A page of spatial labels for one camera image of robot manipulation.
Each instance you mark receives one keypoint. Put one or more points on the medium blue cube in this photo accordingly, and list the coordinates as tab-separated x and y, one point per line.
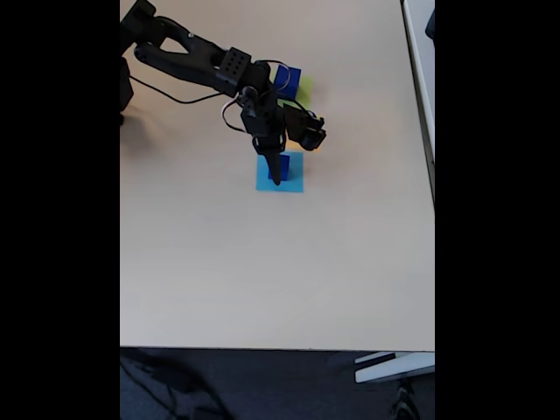
285	168

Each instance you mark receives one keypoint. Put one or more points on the large blue cube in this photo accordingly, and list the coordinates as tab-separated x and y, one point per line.
294	81

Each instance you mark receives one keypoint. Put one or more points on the light blue paper square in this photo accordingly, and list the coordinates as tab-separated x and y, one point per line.
295	184

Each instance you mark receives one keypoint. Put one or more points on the orange paper square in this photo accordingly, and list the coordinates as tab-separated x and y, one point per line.
317	150

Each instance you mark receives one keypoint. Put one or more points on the green paper square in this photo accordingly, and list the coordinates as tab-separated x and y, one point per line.
307	87

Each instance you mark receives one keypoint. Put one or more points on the white neighbouring table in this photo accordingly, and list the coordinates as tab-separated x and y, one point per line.
422	87

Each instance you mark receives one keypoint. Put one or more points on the dark object on neighbouring table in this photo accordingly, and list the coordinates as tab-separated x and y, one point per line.
431	24

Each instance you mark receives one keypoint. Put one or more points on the white table foot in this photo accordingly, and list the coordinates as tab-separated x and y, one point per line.
394	369

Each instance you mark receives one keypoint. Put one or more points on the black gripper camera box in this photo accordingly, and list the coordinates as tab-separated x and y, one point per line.
306	129

